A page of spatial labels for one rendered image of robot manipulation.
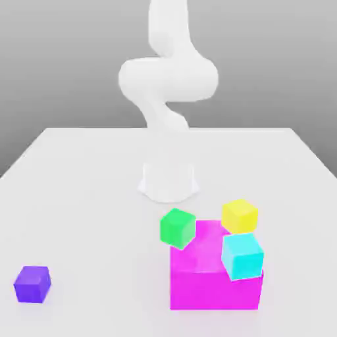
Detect small green cube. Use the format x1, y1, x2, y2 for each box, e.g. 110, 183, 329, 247
159, 207, 197, 251

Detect small yellow cube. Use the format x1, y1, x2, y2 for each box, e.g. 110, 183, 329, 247
221, 198, 259, 235

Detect small cyan cube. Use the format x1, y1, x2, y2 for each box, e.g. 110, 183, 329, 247
220, 232, 265, 282

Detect small purple cube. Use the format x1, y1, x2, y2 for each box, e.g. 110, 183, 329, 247
13, 265, 52, 304

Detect large magenta box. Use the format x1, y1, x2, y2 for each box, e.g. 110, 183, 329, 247
169, 219, 265, 311

